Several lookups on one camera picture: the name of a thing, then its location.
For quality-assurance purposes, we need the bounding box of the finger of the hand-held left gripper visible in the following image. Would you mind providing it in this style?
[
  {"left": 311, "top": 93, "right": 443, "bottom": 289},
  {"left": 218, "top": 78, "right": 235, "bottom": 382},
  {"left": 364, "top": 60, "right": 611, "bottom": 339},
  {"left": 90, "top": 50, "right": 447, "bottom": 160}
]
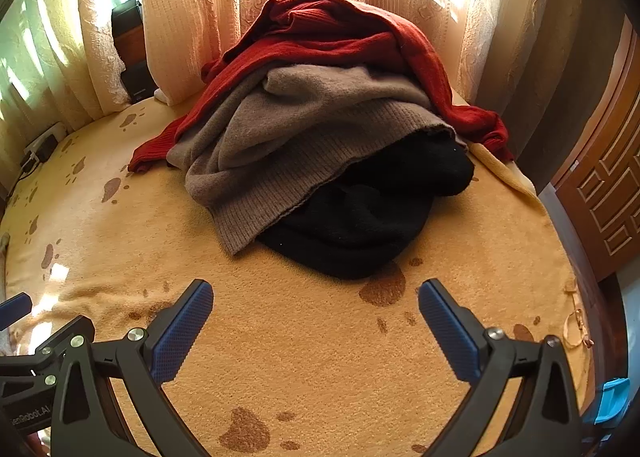
[
  {"left": 0, "top": 315, "right": 96, "bottom": 390},
  {"left": 0, "top": 292, "right": 33, "bottom": 333}
]

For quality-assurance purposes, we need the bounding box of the yellow paw-print blanket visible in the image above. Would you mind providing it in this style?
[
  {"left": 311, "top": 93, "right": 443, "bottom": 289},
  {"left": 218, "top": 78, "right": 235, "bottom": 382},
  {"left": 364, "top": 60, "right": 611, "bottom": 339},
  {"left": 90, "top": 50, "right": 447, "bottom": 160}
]
[{"left": 0, "top": 97, "right": 598, "bottom": 457}]

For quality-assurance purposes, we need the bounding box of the light blue plastic object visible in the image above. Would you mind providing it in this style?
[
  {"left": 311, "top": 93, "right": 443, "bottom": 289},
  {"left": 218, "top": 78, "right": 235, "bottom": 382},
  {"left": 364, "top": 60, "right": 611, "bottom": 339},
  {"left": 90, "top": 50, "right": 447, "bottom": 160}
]
[{"left": 581, "top": 377, "right": 630, "bottom": 427}]

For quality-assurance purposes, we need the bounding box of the large black box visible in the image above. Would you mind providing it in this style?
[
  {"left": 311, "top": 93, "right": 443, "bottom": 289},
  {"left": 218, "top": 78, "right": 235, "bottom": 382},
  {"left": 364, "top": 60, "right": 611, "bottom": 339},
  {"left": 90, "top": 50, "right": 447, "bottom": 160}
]
[{"left": 121, "top": 60, "right": 158, "bottom": 104}]

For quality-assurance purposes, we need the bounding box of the black knit sweater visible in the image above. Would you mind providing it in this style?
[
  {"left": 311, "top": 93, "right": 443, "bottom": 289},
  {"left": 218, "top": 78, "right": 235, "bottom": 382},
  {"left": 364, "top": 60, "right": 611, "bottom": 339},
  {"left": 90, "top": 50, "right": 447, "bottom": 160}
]
[{"left": 255, "top": 130, "right": 476, "bottom": 280}]

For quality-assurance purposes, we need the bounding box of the black charger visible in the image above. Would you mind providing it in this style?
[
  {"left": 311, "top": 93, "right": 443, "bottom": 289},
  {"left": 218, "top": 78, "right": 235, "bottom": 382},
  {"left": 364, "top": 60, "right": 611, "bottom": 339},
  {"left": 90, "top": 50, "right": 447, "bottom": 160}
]
[{"left": 27, "top": 134, "right": 57, "bottom": 164}]

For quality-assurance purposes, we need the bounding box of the red knit sweater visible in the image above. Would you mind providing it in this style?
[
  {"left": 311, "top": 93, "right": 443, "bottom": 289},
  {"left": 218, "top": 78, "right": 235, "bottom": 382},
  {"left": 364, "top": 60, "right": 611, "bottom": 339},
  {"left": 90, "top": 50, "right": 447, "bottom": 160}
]
[{"left": 127, "top": 0, "right": 516, "bottom": 173}]

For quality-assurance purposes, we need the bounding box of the cream lace curtain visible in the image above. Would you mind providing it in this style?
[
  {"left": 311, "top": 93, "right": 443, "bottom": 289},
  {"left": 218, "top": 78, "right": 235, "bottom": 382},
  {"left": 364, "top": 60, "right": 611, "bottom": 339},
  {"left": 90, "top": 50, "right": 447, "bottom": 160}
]
[
  {"left": 75, "top": 0, "right": 148, "bottom": 113},
  {"left": 450, "top": 0, "right": 593, "bottom": 110}
]

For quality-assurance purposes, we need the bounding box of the cream ribbed curtain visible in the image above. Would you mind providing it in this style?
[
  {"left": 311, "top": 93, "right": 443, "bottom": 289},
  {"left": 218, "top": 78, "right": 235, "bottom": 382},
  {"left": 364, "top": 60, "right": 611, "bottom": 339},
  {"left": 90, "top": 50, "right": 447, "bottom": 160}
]
[{"left": 140, "top": 0, "right": 242, "bottom": 108}]

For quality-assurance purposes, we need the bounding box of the pile of dark clothes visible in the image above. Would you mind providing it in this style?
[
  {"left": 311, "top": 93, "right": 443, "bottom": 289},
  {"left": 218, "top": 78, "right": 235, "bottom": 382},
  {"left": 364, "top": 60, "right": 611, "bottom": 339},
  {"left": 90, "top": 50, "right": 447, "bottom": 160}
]
[{"left": 166, "top": 64, "right": 468, "bottom": 255}]

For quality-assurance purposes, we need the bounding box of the small black box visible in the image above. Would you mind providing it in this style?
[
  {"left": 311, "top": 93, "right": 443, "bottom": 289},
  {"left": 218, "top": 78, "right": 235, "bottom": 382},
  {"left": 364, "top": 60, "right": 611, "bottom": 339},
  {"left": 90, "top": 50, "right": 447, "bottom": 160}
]
[{"left": 111, "top": 0, "right": 145, "bottom": 35}]

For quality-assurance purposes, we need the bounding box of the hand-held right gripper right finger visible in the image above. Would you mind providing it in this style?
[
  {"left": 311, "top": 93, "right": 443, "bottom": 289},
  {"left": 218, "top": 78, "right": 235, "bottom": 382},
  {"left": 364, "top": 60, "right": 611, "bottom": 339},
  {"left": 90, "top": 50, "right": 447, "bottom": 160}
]
[{"left": 418, "top": 278, "right": 583, "bottom": 457}]

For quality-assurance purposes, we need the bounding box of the black cable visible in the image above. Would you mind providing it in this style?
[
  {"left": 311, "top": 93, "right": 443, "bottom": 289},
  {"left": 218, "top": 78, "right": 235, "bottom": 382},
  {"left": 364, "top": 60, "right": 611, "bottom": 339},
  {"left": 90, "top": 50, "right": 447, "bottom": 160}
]
[{"left": 0, "top": 157, "right": 33, "bottom": 203}]

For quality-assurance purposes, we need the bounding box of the brown wooden sill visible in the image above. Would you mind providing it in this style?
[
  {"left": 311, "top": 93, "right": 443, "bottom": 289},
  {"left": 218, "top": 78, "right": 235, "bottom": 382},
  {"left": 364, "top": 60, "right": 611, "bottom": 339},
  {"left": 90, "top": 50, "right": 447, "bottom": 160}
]
[{"left": 114, "top": 30, "right": 147, "bottom": 69}]

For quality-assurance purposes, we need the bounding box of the white power strip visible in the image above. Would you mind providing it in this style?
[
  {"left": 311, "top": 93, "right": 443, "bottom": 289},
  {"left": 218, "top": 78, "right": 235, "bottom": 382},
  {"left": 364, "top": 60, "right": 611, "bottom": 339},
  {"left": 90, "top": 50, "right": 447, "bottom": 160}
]
[{"left": 22, "top": 121, "right": 68, "bottom": 160}]

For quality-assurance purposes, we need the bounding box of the brown wooden door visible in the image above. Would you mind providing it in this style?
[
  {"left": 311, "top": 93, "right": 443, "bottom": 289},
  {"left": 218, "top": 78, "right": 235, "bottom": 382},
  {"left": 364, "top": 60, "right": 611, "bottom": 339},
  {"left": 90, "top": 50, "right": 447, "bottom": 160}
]
[{"left": 550, "top": 12, "right": 640, "bottom": 283}]

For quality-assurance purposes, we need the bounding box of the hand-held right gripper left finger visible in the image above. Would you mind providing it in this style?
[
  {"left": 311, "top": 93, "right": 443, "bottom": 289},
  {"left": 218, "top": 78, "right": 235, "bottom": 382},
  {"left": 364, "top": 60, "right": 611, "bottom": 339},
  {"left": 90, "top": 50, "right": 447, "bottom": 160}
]
[{"left": 52, "top": 278, "right": 215, "bottom": 457}]

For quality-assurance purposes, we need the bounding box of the tan elastic band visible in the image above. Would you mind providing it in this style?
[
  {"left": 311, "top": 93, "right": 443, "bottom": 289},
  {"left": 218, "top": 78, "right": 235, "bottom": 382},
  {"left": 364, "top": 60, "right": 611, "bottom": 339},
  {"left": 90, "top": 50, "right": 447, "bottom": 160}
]
[{"left": 561, "top": 309, "right": 595, "bottom": 352}]

